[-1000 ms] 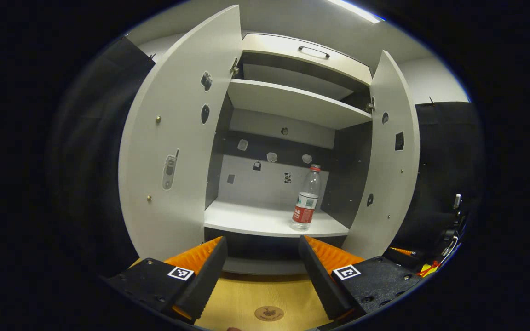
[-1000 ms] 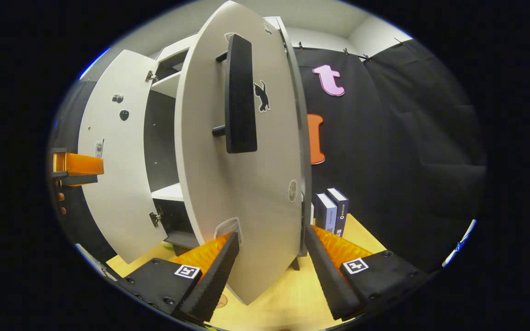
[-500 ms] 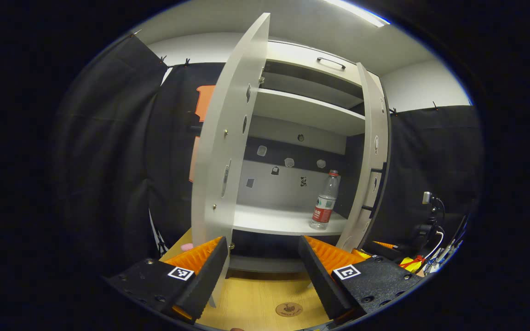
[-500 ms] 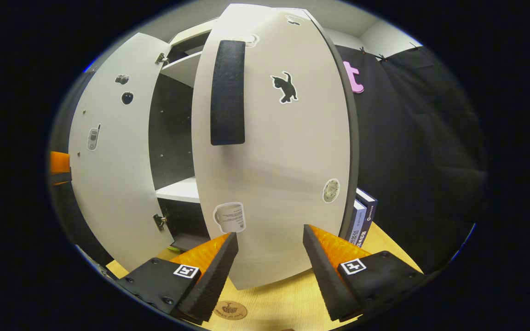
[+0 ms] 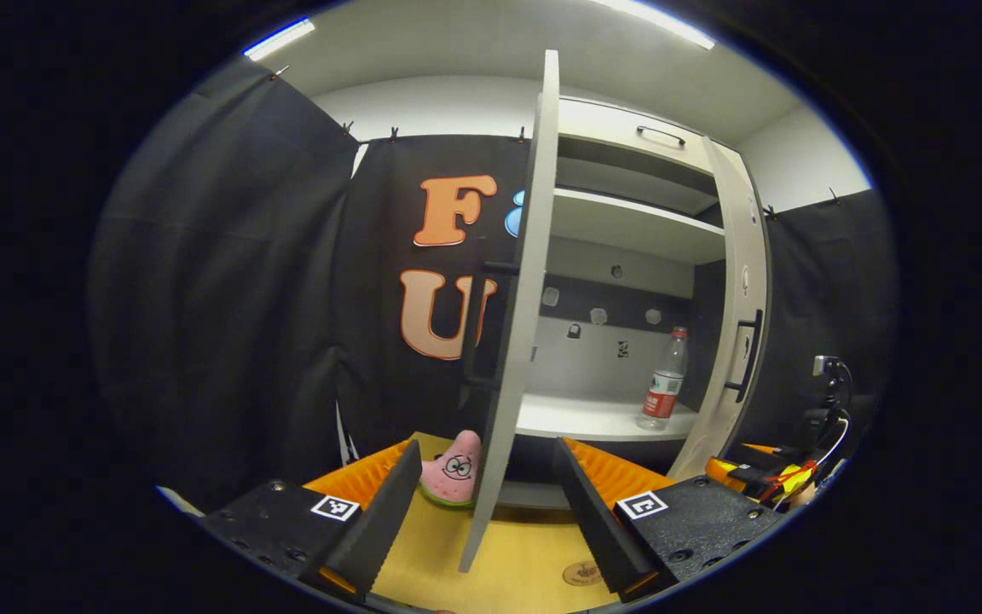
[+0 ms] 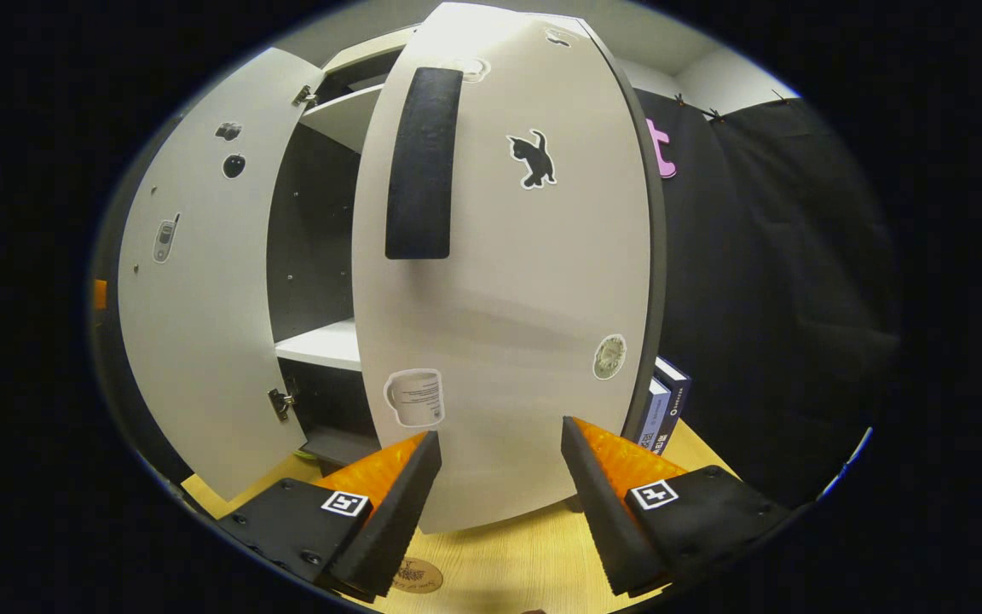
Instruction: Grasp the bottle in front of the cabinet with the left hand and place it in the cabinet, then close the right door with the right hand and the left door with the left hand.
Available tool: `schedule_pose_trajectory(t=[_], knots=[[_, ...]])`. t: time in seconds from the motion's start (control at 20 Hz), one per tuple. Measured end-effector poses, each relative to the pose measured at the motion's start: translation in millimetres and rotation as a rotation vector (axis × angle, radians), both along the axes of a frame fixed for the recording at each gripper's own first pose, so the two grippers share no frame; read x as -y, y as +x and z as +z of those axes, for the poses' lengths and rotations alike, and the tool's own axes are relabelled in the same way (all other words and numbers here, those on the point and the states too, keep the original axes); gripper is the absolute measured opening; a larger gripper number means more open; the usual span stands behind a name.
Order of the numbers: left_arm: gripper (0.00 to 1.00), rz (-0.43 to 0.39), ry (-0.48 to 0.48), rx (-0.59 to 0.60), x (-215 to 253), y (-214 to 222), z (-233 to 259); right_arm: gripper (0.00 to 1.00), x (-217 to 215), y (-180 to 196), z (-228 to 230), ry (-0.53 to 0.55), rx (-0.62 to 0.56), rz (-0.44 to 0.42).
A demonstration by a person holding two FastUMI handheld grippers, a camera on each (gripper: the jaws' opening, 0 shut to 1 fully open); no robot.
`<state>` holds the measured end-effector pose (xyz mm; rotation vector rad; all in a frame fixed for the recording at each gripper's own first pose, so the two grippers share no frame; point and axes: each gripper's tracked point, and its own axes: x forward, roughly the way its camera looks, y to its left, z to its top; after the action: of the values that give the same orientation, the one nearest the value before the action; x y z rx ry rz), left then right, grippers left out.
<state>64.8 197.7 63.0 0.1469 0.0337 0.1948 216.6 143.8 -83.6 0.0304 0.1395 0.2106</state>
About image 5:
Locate black cabinet door handle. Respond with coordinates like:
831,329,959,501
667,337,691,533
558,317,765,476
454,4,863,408
459,260,522,402
723,309,765,404

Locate pink starfish plush toy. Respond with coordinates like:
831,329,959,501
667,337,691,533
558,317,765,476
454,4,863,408
419,429,483,510

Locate white cabinet with dark walls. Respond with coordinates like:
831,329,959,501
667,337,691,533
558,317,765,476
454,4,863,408
500,96,765,508

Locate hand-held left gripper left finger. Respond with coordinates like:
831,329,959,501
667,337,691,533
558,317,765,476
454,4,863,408
201,439,424,598

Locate ceiling light strip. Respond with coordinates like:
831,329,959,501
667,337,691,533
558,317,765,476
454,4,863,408
242,17,317,62
593,0,718,50

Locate clear plastic bottle red label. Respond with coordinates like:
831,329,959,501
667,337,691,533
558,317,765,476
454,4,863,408
636,327,690,432

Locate white cabinet drawer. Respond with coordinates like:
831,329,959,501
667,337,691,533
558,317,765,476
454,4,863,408
557,98,713,176

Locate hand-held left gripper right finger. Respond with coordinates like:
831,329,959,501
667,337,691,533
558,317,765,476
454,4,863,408
552,437,786,602

